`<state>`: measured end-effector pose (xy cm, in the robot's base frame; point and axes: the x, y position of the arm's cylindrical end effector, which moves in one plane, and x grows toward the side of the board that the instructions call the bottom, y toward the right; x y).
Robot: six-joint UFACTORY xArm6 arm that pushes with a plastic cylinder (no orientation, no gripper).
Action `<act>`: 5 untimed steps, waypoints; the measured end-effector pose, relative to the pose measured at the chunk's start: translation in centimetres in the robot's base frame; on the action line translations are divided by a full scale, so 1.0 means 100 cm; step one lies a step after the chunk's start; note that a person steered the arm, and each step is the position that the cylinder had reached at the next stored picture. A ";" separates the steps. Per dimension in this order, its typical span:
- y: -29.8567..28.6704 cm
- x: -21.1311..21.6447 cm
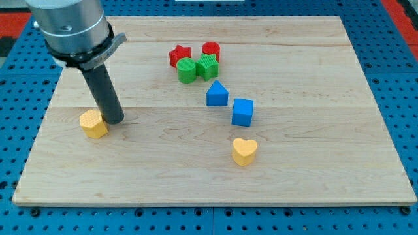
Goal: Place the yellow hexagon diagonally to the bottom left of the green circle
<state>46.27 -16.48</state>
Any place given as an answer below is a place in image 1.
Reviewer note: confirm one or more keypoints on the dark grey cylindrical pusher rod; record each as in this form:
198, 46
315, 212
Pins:
104, 94

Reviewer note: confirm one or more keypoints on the yellow hexagon block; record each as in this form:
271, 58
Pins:
93, 124

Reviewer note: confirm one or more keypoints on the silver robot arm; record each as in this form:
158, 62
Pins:
78, 35

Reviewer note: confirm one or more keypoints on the red star block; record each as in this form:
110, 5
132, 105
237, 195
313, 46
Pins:
178, 53

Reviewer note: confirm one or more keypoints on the green cylinder block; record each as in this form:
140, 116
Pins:
186, 70

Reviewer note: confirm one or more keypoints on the green star block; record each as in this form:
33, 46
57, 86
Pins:
207, 66

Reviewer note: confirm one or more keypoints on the red cylinder block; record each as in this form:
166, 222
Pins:
212, 48

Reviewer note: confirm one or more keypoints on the blue triangle block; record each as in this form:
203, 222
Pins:
217, 95

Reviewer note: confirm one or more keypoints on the wooden board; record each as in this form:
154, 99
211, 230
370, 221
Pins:
321, 137

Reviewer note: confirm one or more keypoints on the blue cube block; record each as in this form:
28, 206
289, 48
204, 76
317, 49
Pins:
242, 112

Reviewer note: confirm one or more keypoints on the yellow heart block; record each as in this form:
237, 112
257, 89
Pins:
244, 151

